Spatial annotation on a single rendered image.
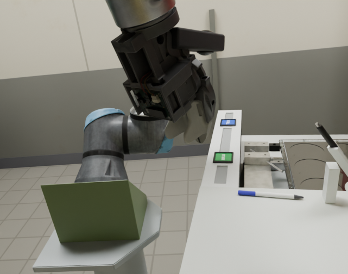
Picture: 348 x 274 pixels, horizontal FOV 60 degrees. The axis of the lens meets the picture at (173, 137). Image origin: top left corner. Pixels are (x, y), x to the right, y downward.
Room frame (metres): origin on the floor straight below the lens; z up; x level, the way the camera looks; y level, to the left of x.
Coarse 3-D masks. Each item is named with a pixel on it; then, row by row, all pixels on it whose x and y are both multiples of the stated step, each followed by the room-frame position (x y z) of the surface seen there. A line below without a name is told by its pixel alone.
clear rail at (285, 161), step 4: (280, 140) 0.95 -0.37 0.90; (280, 144) 0.92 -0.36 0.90; (280, 148) 0.90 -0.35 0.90; (284, 152) 0.86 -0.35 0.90; (284, 156) 0.83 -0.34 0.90; (284, 160) 0.81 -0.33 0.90; (284, 164) 0.79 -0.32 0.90; (284, 168) 0.77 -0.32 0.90; (288, 168) 0.76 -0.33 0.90; (288, 172) 0.74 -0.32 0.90; (288, 176) 0.72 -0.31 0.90; (288, 180) 0.70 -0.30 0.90; (288, 184) 0.69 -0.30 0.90; (292, 184) 0.68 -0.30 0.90; (288, 188) 0.68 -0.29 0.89; (292, 188) 0.66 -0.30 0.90
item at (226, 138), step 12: (216, 120) 1.06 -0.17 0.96; (240, 120) 1.03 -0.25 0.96; (216, 132) 0.95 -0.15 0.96; (228, 132) 0.95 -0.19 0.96; (240, 132) 0.93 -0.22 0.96; (216, 144) 0.86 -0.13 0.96; (228, 144) 0.86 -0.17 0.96; (240, 144) 0.84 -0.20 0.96; (216, 168) 0.71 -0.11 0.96; (228, 168) 0.71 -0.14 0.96; (204, 180) 0.66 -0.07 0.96; (216, 180) 0.66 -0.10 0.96; (228, 180) 0.65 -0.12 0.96
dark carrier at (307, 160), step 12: (288, 144) 0.92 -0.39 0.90; (300, 144) 0.91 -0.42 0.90; (312, 144) 0.90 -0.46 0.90; (324, 144) 0.89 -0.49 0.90; (288, 156) 0.84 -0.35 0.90; (300, 156) 0.83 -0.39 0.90; (312, 156) 0.82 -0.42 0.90; (324, 156) 0.81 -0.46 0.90; (300, 168) 0.76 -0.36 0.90; (312, 168) 0.75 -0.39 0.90; (324, 168) 0.75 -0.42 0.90; (300, 180) 0.70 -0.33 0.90; (312, 180) 0.69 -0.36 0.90
